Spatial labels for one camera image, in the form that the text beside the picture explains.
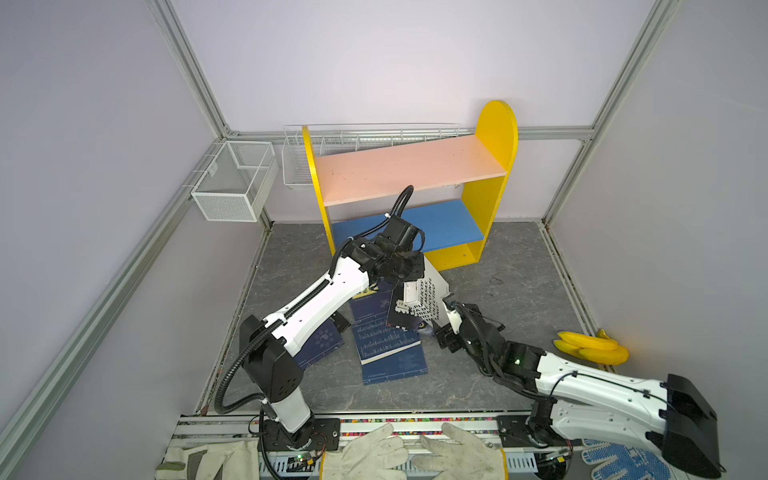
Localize white book black lettering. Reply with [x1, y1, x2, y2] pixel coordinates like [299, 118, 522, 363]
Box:
[393, 258, 451, 326]

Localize blue book with barcode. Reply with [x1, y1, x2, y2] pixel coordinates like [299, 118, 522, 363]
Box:
[352, 312, 421, 365]

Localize black wolf cover book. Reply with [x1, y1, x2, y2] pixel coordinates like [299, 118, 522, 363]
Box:
[387, 282, 434, 335]

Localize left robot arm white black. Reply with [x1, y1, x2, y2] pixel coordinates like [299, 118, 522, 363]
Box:
[213, 214, 426, 435]

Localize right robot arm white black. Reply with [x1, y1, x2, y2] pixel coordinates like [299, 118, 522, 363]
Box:
[435, 300, 725, 479]

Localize blue book yellow label top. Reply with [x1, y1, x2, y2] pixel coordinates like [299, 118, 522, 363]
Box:
[349, 283, 393, 323]

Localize blue bottom book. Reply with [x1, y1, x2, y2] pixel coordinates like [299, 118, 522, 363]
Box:
[362, 345, 428, 385]

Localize yellow shelf pink blue boards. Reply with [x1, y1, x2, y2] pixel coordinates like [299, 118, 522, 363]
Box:
[302, 100, 519, 271]

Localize dark blue book left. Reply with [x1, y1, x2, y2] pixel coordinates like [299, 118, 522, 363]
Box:
[294, 319, 344, 370]

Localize white work glove centre right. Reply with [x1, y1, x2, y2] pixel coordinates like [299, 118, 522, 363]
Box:
[412, 422, 508, 480]

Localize white work glove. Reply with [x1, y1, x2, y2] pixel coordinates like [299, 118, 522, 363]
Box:
[412, 422, 508, 480]
[319, 423, 409, 480]

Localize yellow bananas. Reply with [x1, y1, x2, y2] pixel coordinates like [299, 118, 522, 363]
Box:
[553, 330, 630, 366]

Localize white work glove centre left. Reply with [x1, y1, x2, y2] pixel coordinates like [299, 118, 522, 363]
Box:
[319, 423, 409, 480]

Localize white mesh basket left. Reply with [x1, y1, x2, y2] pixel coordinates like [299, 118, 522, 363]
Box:
[192, 140, 279, 222]

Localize blue dotted glove right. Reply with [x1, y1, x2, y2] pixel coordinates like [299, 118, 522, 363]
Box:
[581, 439, 671, 480]

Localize white glove far left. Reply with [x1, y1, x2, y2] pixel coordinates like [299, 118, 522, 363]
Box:
[155, 441, 260, 480]

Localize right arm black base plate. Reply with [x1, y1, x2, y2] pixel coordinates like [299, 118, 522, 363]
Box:
[496, 414, 567, 449]

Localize white wire rack rear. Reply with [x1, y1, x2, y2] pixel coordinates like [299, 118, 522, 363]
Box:
[281, 123, 474, 190]

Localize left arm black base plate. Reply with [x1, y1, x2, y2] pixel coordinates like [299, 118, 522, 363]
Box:
[261, 417, 341, 451]

